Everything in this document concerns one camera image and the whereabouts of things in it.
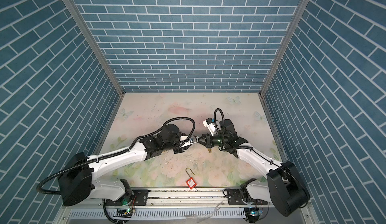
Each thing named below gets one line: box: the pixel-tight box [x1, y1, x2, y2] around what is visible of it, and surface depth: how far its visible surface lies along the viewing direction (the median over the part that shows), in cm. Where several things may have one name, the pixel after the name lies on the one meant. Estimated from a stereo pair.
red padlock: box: [185, 167, 199, 192], surface depth 79 cm
